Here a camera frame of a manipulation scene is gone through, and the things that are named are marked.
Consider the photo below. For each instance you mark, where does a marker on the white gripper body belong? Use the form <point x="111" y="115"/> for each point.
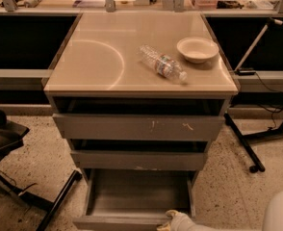
<point x="186" y="222"/>

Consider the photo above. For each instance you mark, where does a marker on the grey bottom drawer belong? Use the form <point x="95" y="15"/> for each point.
<point x="134" y="200"/>

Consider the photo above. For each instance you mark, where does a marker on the grey drawer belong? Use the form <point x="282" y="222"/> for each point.
<point x="139" y="127"/>
<point x="134" y="200"/>
<point x="139" y="160"/>

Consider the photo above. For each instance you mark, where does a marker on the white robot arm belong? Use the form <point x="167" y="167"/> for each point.
<point x="272" y="221"/>

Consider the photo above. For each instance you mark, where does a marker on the grey middle drawer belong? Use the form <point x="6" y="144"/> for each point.
<point x="139" y="160"/>

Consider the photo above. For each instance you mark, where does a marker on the grey drawer cabinet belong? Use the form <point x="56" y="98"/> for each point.
<point x="101" y="73"/>

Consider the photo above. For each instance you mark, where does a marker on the grey top drawer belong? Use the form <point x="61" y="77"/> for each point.
<point x="139" y="127"/>

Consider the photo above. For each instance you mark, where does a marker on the black stand right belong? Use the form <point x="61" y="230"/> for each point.
<point x="273" y="133"/>

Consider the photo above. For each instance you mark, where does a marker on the black stand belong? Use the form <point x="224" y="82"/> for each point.
<point x="273" y="133"/>
<point x="11" y="138"/>

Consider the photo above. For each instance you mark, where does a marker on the clear plastic water bottle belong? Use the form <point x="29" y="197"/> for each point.
<point x="163" y="64"/>

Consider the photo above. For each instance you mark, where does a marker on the white pole with black base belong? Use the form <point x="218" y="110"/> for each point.
<point x="242" y="72"/>

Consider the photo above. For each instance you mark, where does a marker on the white bowl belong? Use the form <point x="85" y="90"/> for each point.
<point x="197" y="50"/>

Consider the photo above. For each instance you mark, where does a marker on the black stand left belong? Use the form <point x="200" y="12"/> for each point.
<point x="11" y="138"/>

